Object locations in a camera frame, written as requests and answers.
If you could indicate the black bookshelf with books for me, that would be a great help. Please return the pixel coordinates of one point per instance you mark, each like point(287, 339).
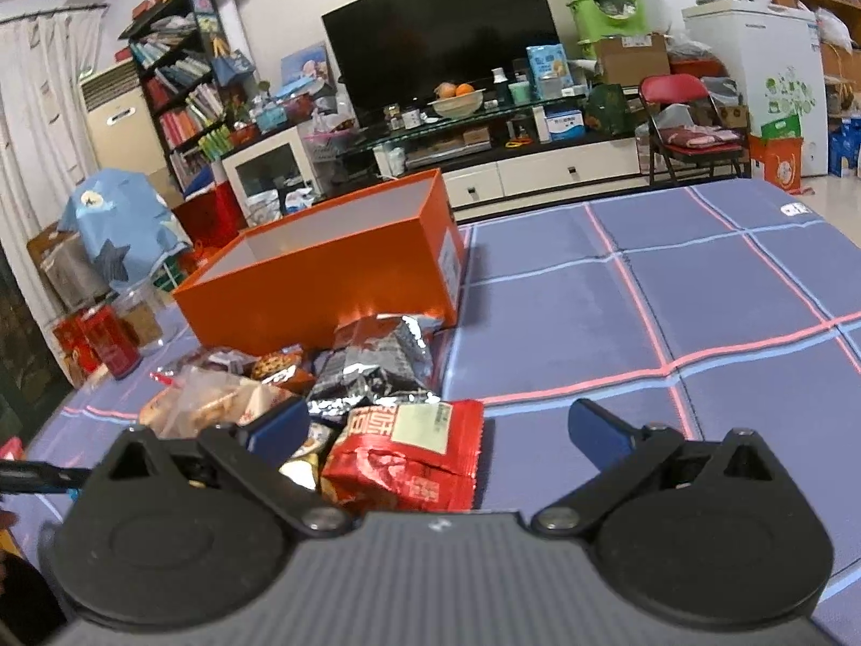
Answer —
point(177, 46)

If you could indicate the blue shark plush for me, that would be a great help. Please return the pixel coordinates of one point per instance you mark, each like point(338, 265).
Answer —
point(127, 229)

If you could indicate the silver foil snack bag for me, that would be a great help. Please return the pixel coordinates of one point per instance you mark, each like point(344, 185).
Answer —
point(384, 358)

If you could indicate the red snack bag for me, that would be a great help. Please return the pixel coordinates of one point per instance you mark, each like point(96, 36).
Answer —
point(412, 457)

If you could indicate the clear plastic jar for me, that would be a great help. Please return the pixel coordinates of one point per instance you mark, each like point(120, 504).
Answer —
point(144, 314)

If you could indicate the white tv cabinet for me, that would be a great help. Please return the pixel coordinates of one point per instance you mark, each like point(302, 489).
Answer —
point(544, 178)

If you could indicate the red folding chair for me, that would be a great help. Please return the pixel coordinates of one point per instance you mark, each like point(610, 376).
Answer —
point(685, 129)

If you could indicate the black flat television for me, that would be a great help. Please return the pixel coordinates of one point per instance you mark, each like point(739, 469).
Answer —
point(395, 52)

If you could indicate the blue plaid tablecloth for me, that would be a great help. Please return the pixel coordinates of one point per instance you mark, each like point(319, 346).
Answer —
point(722, 306)

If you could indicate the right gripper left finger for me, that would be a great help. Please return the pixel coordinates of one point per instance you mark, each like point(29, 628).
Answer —
point(250, 456)

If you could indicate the clear bread bag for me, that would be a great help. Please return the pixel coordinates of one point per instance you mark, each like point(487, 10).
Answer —
point(199, 398)

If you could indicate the fruit bowl with oranges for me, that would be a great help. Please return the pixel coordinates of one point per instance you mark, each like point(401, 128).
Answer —
point(454, 102)

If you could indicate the white microwave cabinet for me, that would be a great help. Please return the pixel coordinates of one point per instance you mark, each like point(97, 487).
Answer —
point(265, 172)

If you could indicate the white air conditioner unit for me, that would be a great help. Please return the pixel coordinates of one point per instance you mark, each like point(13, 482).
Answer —
point(118, 119)

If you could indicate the brown chocolate cookie packet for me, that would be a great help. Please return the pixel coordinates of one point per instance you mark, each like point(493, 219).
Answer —
point(288, 366)

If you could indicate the white chest freezer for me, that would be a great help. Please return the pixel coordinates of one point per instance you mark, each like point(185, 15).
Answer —
point(773, 53)

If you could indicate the orange cardboard box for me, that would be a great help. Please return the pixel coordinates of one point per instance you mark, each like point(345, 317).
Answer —
point(392, 248)

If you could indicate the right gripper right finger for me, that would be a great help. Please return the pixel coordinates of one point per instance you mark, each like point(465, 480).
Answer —
point(626, 457)

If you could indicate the brown cardboard box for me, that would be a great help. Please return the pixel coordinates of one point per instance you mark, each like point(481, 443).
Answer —
point(626, 61)

